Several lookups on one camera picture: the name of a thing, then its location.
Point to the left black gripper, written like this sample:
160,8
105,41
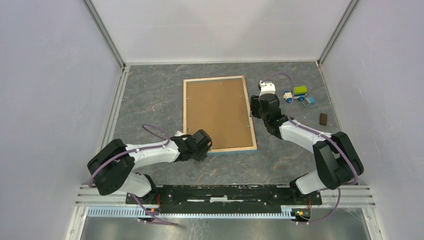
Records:
200,153

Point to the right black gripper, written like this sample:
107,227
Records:
255,108

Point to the wooden picture frame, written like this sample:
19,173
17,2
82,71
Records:
253,132

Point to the brown cardboard backing board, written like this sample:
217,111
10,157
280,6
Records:
218,112

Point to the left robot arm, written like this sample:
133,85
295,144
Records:
113,168

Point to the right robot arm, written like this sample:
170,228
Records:
336,160

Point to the toy brick car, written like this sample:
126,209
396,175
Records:
298,93

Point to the small blue grey brick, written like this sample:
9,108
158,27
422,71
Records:
308,101

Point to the small brown block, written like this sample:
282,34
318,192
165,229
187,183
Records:
323,119

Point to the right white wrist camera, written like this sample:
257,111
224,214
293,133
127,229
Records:
266,87

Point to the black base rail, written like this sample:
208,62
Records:
228,199

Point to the white cable duct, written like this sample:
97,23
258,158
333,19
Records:
138,212

